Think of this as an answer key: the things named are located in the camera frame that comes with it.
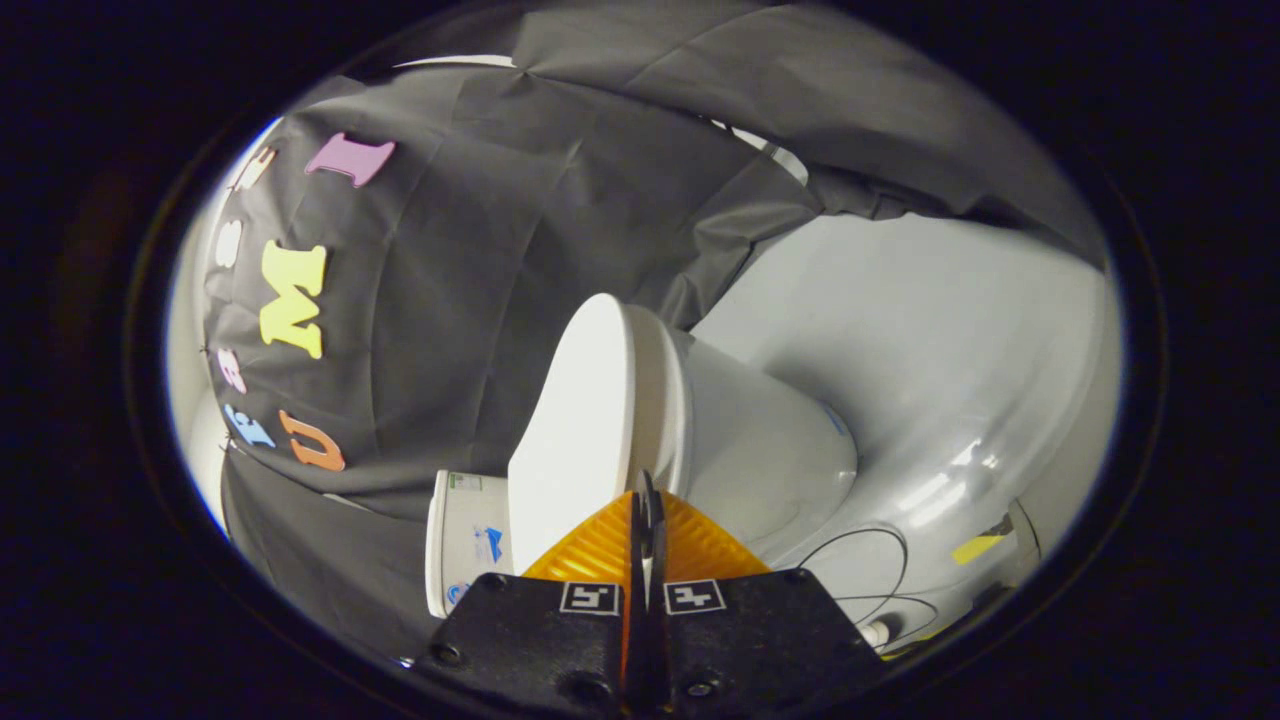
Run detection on white ceramic toilet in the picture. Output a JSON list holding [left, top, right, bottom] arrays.
[[425, 305, 859, 619]]

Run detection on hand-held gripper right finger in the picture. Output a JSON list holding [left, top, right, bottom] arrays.
[[645, 478, 886, 716]]

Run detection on black backdrop cloth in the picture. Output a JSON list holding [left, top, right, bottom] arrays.
[[200, 0, 1106, 661]]

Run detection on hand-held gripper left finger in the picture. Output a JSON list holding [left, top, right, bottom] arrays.
[[415, 470, 651, 716]]

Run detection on white toilet lid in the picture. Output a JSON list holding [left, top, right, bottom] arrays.
[[507, 293, 661, 576]]

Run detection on thin black cable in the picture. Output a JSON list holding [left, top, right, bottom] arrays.
[[795, 527, 941, 646]]

